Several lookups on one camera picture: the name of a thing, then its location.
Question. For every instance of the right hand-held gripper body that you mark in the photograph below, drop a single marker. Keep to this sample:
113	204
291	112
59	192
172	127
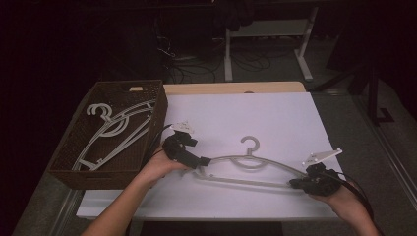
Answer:
321	180

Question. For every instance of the person's right hand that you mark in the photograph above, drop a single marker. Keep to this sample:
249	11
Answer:
347	203

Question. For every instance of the black metal stand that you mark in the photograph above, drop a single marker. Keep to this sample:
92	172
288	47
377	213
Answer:
373	98

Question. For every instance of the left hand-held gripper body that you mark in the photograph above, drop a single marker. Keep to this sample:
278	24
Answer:
177	147

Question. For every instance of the person's left hand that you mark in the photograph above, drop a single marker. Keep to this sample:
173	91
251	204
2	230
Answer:
157	167

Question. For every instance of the person's dark clothing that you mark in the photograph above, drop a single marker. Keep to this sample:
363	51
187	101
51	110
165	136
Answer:
209	230

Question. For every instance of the grey plastic clothes hanger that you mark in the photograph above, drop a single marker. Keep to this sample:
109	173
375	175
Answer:
131	111
98	105
246	181

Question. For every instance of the white desk frame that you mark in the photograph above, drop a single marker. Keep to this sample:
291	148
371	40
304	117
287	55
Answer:
228	55

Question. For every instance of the brown woven basket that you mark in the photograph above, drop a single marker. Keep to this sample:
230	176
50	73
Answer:
65	160

